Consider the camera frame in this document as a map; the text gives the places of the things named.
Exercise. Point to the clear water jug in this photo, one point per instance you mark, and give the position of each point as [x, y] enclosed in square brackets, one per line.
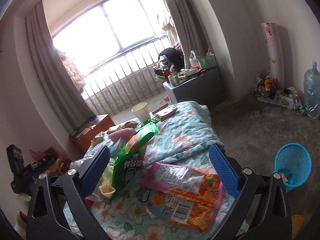
[311, 91]

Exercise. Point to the grey curtain left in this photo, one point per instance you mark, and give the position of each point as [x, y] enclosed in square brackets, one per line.
[60, 91]

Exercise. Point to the grey side cabinet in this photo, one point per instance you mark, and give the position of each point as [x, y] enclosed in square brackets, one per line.
[205, 89]

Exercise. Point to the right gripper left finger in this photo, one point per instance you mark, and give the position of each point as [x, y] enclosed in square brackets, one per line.
[46, 219]

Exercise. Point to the grey curtain right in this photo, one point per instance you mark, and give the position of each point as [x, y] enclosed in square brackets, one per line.
[195, 24]

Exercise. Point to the black mask head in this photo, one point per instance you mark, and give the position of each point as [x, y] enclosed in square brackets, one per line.
[172, 56]

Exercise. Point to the rolled white floral paper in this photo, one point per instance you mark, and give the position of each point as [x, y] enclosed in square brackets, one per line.
[275, 53]

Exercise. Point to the orange noodle snack bag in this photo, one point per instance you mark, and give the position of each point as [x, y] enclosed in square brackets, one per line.
[199, 193]

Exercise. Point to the blue cookie snack bag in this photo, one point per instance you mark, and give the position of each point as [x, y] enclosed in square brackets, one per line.
[158, 203]

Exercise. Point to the grey curtain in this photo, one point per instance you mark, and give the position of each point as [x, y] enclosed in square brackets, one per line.
[60, 91]
[195, 24]

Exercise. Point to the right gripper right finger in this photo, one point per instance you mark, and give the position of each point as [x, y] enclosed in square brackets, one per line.
[272, 218]

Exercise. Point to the window balcony railing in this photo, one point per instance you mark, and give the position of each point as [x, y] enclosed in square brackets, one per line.
[125, 79]

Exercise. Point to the red wooden box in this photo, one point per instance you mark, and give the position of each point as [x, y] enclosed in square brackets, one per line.
[82, 137]

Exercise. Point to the red thermos bottle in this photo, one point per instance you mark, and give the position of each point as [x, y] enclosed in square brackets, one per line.
[166, 73]

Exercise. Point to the green plastic basket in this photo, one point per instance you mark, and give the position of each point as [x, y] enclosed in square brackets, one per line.
[208, 62]

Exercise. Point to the green snack bag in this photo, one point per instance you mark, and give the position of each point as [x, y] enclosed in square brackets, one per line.
[130, 159]

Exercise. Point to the floral blue quilt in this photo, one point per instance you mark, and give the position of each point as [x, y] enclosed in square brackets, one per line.
[184, 139]

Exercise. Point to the white detergent bottle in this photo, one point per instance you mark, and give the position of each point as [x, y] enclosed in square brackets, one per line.
[193, 59]

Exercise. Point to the white paper cup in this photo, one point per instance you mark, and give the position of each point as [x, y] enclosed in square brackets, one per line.
[141, 112]

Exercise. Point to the clutter pile on floor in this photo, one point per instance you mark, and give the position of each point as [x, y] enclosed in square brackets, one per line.
[268, 91]

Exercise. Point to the blue small carton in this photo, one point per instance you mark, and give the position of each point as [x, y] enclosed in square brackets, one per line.
[116, 147]

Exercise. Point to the crumpled yellow paper wrapper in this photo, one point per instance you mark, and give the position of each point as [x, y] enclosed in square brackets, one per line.
[105, 187]

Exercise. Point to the blue plastic waste basket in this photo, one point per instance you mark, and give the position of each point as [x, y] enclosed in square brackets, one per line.
[293, 163]

